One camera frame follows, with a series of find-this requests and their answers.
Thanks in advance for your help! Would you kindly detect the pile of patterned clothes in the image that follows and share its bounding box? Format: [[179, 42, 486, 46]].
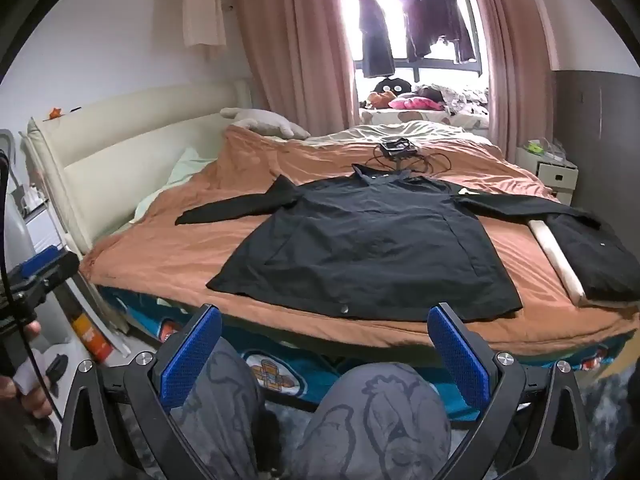
[[415, 82, 490, 116]]

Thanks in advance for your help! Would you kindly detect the brown blanket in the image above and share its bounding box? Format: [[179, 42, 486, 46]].
[[80, 122, 640, 361]]

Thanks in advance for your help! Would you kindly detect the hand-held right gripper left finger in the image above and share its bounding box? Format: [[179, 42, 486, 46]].
[[57, 304, 223, 480]]

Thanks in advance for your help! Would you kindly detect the silver framed mirror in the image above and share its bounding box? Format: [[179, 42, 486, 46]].
[[0, 129, 18, 171]]

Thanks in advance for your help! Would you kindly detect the person's right leg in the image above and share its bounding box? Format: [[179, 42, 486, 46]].
[[287, 362, 453, 480]]

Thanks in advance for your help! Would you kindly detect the black garment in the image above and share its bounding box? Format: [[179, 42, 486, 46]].
[[545, 212, 640, 305]]

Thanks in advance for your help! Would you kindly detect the white rounded appliance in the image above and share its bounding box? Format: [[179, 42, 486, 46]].
[[0, 205, 38, 281]]

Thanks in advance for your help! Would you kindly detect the orange box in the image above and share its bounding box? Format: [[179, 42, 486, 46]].
[[70, 305, 114, 364]]

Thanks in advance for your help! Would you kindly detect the light green pillow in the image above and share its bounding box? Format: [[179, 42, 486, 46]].
[[131, 147, 218, 223]]

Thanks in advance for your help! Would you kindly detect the black cable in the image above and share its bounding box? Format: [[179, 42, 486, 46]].
[[365, 147, 453, 177]]

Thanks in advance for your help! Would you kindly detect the cream cylindrical bolster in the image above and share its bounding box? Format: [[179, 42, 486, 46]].
[[529, 219, 587, 306]]

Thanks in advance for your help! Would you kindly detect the black electronic device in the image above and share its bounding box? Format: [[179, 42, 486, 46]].
[[380, 137, 416, 159]]

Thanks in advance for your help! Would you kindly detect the white bedside table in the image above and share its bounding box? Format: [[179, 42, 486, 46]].
[[20, 187, 68, 261]]

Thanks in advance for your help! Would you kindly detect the pink cushion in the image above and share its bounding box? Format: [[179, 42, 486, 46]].
[[389, 96, 441, 111]]

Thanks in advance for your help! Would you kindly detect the person's leg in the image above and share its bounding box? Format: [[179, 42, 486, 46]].
[[167, 337, 268, 480], [287, 362, 453, 480]]

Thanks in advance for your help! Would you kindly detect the grey plush toy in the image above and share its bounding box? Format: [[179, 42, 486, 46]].
[[220, 106, 311, 140]]

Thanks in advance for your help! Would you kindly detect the person's left leg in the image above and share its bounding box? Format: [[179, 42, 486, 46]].
[[167, 337, 268, 480]]

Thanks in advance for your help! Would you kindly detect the pink curtain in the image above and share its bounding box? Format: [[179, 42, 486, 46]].
[[232, 0, 361, 138], [462, 0, 558, 161]]

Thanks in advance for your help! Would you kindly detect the person's left hand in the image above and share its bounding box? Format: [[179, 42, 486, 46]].
[[0, 320, 56, 421]]

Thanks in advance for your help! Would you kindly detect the spotted window seat cushion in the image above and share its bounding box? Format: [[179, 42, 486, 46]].
[[359, 107, 488, 129]]

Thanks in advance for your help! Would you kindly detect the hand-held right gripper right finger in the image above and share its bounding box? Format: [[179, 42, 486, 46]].
[[428, 303, 592, 480]]

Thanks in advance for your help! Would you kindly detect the cream padded bed headboard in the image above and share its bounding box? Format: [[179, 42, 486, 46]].
[[25, 80, 253, 256]]

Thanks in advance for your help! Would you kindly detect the black jacket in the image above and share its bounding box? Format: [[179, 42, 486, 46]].
[[175, 162, 603, 322]]

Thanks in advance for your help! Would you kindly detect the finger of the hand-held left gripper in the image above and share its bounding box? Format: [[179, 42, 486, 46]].
[[12, 246, 60, 281], [20, 251, 81, 301]]

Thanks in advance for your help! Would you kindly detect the window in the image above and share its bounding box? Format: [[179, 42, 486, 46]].
[[340, 0, 488, 82]]

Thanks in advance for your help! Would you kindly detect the dark hanging garment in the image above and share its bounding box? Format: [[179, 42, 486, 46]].
[[397, 0, 437, 64], [356, 0, 397, 79], [421, 0, 477, 64]]

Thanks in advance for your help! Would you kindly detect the beige hanging cloth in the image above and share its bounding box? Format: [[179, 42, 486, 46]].
[[181, 0, 227, 61]]

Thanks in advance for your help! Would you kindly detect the white nightstand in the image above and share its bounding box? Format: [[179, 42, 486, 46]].
[[515, 146, 580, 205]]

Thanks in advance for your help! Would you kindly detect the black round plush toy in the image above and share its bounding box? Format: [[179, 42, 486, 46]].
[[374, 76, 413, 99]]

